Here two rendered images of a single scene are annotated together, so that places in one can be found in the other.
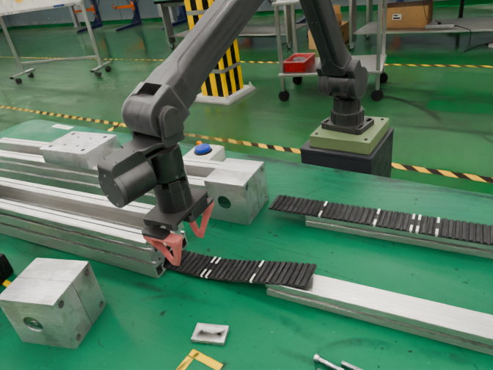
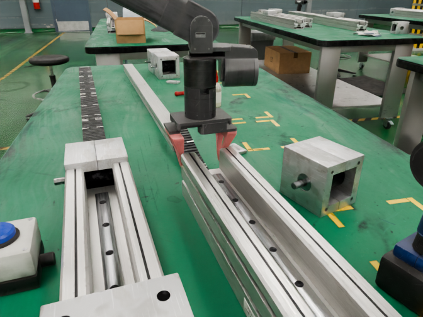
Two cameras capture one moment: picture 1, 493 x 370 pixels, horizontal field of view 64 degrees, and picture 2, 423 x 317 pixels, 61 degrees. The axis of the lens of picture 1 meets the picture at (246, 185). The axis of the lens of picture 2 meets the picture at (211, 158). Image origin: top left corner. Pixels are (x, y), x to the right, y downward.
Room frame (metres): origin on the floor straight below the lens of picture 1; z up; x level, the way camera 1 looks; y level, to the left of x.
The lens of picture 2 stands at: (1.02, 0.54, 1.13)
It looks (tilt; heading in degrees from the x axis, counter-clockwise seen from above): 26 degrees down; 220
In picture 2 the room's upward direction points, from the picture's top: straight up
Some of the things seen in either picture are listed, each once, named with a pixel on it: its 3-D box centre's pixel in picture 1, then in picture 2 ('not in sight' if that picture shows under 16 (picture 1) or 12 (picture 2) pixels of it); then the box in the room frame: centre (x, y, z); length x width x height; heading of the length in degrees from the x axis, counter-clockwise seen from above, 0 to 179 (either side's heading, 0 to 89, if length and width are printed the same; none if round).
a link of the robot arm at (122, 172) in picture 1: (139, 153); (223, 51); (0.53, 0.15, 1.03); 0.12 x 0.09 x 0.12; 136
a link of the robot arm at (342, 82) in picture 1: (345, 86); not in sight; (0.97, -0.29, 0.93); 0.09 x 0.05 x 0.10; 136
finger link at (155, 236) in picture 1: (174, 238); (213, 139); (0.54, 0.13, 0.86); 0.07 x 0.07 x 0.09; 59
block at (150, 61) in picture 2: not in sight; (157, 60); (-0.09, -0.72, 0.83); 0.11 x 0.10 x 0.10; 150
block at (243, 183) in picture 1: (240, 187); (92, 174); (0.73, 0.01, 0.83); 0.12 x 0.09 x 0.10; 149
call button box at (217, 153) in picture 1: (203, 162); (12, 254); (0.91, 0.10, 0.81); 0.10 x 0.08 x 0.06; 149
